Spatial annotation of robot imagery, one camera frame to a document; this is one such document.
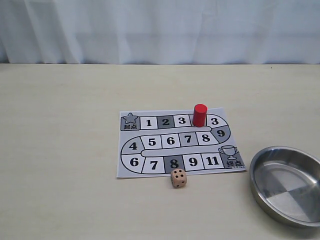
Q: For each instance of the red cylinder game piece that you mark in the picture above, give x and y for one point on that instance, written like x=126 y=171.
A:
x=199 y=115

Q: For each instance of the beige wooden die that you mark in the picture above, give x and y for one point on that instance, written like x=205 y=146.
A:
x=178 y=178

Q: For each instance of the paper game board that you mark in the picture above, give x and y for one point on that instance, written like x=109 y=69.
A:
x=154 y=142

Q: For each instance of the white curtain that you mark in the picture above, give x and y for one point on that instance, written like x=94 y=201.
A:
x=160 y=31

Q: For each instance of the metal round tray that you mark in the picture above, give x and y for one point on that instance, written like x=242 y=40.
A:
x=285 y=183

